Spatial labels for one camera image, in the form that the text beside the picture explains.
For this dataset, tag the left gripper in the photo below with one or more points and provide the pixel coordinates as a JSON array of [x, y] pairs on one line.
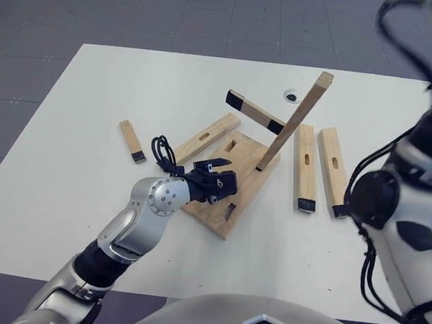
[[199, 185]]

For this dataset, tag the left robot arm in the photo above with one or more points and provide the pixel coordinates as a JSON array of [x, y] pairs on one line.
[[134, 219]]

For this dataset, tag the wooden leg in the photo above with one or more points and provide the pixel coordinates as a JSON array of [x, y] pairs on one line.
[[298, 116], [304, 170], [332, 169], [207, 136]]

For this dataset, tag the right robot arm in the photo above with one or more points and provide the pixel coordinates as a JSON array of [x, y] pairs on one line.
[[419, 197]]

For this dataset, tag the wooden seat board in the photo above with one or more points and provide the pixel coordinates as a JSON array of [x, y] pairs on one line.
[[245, 195]]

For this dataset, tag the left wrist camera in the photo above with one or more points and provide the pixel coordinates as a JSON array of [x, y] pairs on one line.
[[226, 183]]

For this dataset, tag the wooden cross bar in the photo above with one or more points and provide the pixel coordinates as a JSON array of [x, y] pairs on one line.
[[257, 113]]

